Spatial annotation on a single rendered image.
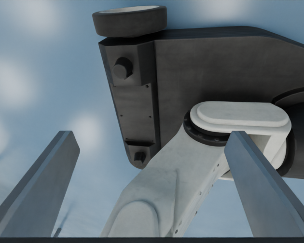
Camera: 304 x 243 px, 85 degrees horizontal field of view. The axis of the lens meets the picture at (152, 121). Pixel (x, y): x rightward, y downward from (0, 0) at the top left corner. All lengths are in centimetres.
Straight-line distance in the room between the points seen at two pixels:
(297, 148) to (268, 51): 23
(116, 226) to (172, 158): 17
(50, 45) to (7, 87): 40
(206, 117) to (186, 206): 19
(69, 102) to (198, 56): 67
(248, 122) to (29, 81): 92
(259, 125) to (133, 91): 33
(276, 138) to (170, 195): 25
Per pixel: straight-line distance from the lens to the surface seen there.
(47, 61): 86
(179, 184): 32
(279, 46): 50
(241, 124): 39
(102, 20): 47
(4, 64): 103
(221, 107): 42
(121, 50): 44
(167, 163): 34
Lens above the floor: 61
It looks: 50 degrees down
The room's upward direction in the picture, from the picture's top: 164 degrees counter-clockwise
